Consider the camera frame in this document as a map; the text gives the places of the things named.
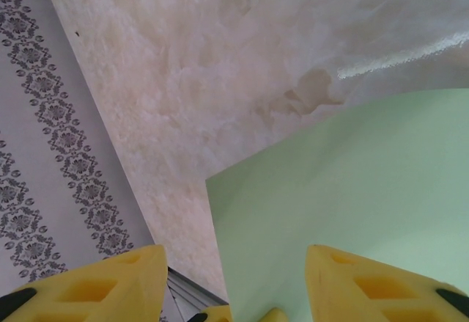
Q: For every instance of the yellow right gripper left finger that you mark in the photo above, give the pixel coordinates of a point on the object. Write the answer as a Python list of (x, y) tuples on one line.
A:
[(139, 281)]

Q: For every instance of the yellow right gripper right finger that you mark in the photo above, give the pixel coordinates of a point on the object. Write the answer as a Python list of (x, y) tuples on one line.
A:
[(329, 281)]

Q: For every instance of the light green paper sheet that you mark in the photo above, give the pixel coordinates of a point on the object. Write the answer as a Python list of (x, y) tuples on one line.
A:
[(348, 190)]

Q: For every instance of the wide aluminium side rail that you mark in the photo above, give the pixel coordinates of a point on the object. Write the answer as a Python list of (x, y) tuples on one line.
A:
[(190, 292)]

